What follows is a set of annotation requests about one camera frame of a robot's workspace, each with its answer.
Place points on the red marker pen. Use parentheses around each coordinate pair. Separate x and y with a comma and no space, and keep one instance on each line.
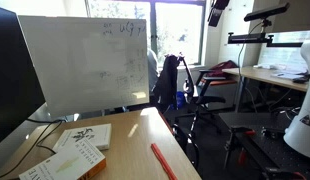
(161,160)

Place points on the black perforated robot table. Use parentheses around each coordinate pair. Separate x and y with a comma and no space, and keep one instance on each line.
(261,140)

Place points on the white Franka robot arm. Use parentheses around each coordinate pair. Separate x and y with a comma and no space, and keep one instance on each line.
(301,133)

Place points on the papers on desk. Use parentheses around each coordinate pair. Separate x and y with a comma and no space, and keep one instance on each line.
(288,75)

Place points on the wooden office desk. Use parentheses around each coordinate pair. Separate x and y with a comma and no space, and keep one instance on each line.
(261,76)

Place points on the red bag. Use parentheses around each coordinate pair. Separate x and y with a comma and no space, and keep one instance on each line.
(223,67)

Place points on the white book with orange spine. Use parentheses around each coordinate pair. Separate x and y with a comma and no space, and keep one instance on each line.
(68,163)

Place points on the black computer monitor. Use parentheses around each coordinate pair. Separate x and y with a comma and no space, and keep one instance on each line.
(11,83)

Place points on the large whiteboard with faint writing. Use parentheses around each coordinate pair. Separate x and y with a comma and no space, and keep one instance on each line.
(85,66)

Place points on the black jacket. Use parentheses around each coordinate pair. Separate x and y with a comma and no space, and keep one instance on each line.
(165,83)

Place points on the chair with orange seat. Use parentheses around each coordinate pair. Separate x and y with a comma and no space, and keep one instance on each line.
(216,81)

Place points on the person in grey shirt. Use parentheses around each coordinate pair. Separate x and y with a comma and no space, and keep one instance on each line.
(152,68)

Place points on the black hanging object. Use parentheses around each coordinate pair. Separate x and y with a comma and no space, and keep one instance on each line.
(216,11)

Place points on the black office chair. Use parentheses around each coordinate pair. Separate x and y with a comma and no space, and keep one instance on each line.
(203,100)

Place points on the white game box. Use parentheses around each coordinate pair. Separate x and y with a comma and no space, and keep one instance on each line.
(93,135)

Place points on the blue bottle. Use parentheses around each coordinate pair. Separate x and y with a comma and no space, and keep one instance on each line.
(180,100)

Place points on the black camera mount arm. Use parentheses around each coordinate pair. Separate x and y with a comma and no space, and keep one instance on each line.
(248,38)

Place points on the black stereo camera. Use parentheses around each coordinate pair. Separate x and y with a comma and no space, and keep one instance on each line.
(266,12)

